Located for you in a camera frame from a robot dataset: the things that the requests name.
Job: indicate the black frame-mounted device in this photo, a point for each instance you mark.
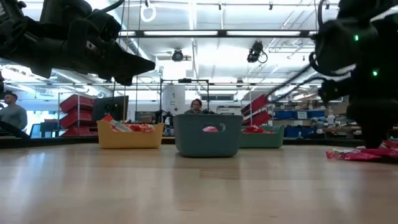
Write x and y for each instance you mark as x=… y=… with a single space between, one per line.
x=255 y=51

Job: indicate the person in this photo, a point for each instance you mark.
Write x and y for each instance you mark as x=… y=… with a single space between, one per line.
x=14 y=115
x=196 y=104

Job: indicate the grey-blue plastic bin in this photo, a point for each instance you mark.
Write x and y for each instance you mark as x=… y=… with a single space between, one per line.
x=192 y=143

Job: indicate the red Skittles bag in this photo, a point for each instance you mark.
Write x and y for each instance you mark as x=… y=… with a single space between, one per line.
x=348 y=154
x=210 y=129
x=393 y=146

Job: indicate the overhead frame beam with lights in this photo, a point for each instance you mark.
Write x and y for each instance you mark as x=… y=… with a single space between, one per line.
x=217 y=84
x=222 y=33

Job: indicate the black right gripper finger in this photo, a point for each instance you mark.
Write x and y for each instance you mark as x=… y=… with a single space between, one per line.
x=370 y=137
x=382 y=137

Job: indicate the white plastic bottle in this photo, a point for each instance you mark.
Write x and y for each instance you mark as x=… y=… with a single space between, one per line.
x=331 y=119

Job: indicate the teal plastic bin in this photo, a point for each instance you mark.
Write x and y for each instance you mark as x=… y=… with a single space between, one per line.
x=264 y=141

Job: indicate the white cylindrical tank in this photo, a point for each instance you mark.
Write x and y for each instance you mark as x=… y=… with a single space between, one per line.
x=174 y=99

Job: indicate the black aluminium table frame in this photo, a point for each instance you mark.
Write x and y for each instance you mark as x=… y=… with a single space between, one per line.
x=46 y=141

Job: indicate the red KitKat bar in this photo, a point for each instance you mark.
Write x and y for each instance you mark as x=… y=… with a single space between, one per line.
x=253 y=129
x=269 y=131

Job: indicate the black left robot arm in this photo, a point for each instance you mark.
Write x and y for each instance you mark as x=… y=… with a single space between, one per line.
x=14 y=28

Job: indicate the dark blue cabinet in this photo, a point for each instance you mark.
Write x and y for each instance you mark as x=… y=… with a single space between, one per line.
x=49 y=129

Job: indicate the tilted red bin rack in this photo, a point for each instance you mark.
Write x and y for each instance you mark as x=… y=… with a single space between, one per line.
x=258 y=104

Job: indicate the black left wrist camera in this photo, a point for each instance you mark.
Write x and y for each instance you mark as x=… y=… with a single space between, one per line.
x=65 y=11

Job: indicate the yellow plastic bin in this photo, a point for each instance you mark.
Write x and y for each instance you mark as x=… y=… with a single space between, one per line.
x=130 y=140

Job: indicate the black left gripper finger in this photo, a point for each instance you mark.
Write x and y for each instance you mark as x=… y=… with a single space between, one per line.
x=121 y=81
x=133 y=63

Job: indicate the black overhead camera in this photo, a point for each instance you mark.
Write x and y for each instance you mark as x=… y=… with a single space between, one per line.
x=177 y=56

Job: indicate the black monitor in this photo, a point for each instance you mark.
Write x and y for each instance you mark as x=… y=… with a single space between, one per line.
x=109 y=109

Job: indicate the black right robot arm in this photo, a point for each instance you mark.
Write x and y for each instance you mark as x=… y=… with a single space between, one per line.
x=348 y=40

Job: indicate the white blue power tool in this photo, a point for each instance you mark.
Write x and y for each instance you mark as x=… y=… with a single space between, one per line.
x=318 y=121

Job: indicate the blue storage bins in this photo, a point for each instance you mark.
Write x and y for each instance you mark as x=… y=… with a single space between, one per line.
x=300 y=132

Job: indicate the black slanted machine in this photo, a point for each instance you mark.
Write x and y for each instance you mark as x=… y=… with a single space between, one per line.
x=12 y=131

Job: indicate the blue bins with white label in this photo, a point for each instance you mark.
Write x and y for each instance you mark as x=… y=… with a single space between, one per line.
x=286 y=114

